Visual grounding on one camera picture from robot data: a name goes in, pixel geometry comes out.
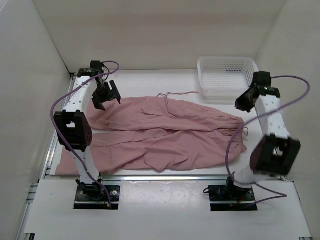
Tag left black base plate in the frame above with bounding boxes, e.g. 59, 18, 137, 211
73, 179, 121, 210

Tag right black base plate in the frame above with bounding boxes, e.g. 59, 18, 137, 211
203, 184, 258, 212

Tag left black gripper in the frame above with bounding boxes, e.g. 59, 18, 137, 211
91, 80, 121, 111

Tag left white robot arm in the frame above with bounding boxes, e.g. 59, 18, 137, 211
50, 60, 121, 202

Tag aluminium frame rail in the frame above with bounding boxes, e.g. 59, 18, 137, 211
102, 174, 227, 182

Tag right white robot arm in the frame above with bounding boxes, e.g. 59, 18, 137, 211
224, 71, 301, 200

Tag white plastic basket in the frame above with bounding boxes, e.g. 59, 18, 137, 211
197, 56, 259, 100

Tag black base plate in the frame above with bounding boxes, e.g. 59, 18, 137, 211
203, 184, 258, 212
73, 179, 121, 210

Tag pink trousers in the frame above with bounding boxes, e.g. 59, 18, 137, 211
55, 91, 250, 177

